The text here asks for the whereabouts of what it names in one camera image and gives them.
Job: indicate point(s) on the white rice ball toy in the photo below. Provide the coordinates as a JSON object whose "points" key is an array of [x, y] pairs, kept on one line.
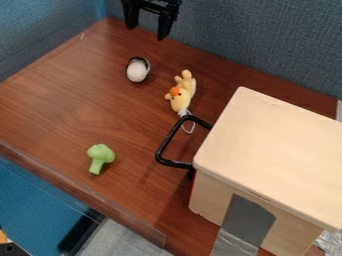
{"points": [[136, 69]]}

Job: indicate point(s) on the yellow plush duck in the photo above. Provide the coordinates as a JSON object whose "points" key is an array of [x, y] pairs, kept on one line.
{"points": [[181, 92]]}

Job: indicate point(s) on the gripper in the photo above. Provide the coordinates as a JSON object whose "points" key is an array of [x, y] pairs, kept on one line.
{"points": [[153, 4]]}

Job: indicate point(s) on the cabinet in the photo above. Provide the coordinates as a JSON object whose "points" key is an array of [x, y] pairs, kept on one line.
{"points": [[271, 173]]}

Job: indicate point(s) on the green toy broccoli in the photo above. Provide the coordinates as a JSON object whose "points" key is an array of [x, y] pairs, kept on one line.
{"points": [[100, 157]]}

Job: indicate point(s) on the drawer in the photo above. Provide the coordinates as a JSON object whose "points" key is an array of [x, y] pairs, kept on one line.
{"points": [[171, 143]]}

